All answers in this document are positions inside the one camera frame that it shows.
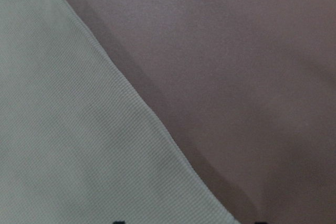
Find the green long-sleeve shirt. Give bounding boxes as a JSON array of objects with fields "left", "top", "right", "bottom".
[{"left": 1, "top": 0, "right": 236, "bottom": 223}]

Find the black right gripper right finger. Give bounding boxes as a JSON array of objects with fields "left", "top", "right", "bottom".
[{"left": 254, "top": 220, "right": 267, "bottom": 224}]

